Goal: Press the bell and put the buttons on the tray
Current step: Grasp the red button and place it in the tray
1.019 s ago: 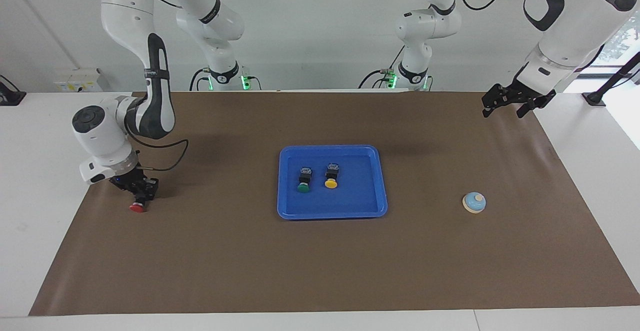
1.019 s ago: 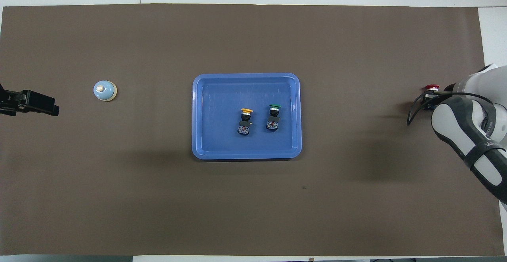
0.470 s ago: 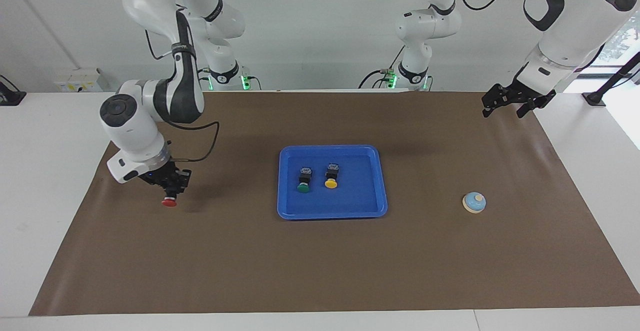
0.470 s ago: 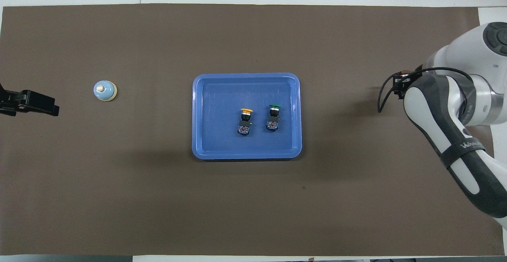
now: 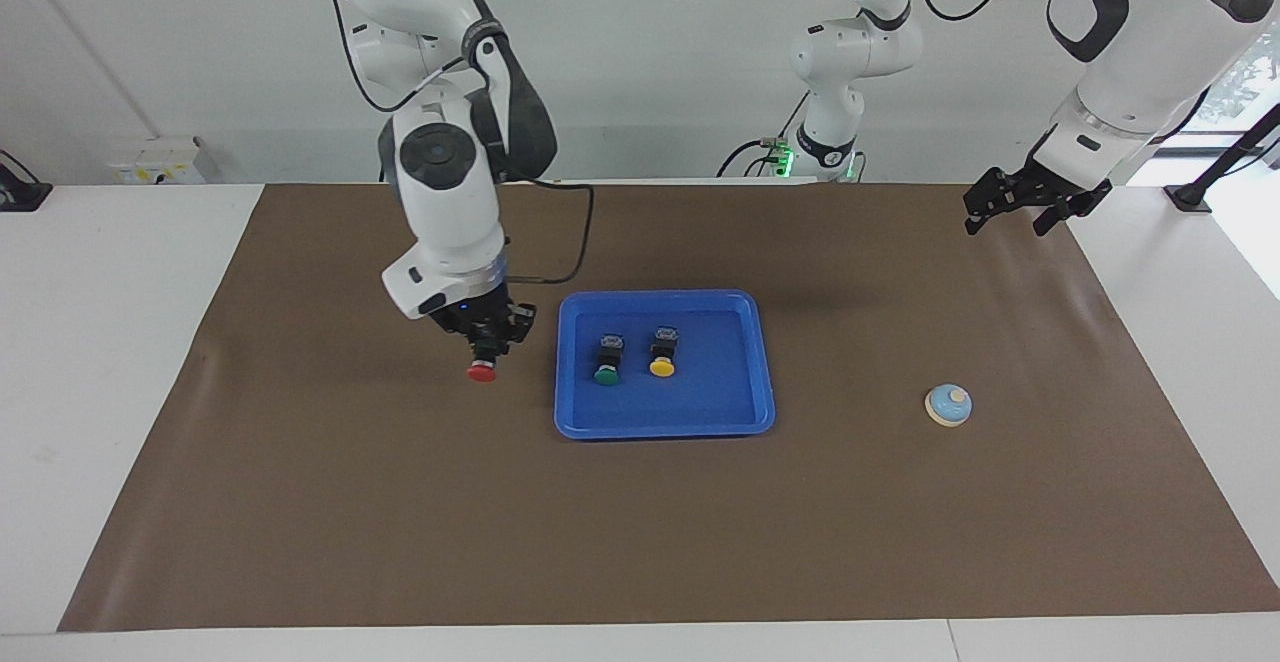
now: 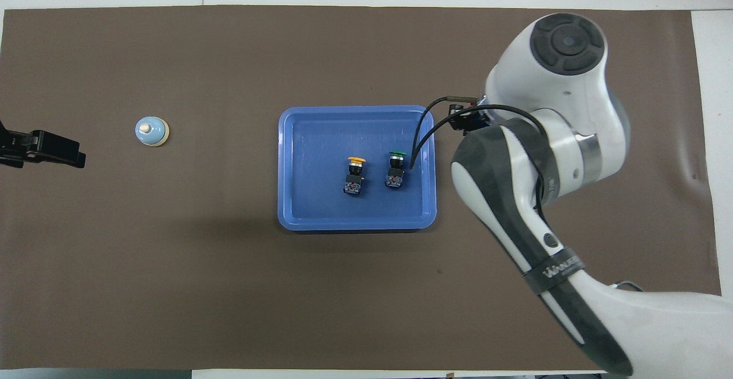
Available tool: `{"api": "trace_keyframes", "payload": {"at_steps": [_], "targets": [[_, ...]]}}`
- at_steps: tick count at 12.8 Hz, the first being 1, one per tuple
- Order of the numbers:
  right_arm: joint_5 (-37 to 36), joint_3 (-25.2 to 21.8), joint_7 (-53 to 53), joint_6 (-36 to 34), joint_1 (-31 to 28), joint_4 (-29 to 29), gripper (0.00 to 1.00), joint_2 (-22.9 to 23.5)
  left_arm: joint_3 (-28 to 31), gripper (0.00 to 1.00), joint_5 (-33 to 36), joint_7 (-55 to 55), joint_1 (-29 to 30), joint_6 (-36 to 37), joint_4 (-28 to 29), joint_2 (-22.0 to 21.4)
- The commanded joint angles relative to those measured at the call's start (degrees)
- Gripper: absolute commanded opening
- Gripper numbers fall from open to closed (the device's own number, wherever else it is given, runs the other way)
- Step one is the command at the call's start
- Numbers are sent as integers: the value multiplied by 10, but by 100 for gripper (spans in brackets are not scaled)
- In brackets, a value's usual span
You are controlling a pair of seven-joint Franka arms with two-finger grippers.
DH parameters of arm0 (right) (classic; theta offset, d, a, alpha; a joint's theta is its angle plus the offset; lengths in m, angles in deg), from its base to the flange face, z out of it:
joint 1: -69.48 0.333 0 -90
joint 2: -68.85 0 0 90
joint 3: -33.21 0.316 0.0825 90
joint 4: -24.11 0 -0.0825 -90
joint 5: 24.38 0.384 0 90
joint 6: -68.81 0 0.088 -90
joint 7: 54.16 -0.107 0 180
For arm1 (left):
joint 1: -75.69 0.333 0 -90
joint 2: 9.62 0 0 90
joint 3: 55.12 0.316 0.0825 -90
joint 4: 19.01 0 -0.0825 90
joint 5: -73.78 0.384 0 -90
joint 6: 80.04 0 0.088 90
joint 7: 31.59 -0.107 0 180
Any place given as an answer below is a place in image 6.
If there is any light blue desk bell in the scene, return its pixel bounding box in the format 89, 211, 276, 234
135, 116, 170, 147

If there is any yellow push button switch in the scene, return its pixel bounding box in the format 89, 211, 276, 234
343, 156, 367, 196

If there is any blue plastic tray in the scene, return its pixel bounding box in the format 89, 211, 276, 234
277, 105, 438, 232

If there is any brown table mat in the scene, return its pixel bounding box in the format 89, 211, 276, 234
0, 5, 731, 371

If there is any green push button switch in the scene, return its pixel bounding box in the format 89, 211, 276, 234
385, 151, 408, 191

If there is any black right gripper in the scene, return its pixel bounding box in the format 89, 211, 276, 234
449, 102, 494, 133

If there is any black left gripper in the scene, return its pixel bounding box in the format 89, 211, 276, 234
0, 120, 86, 169

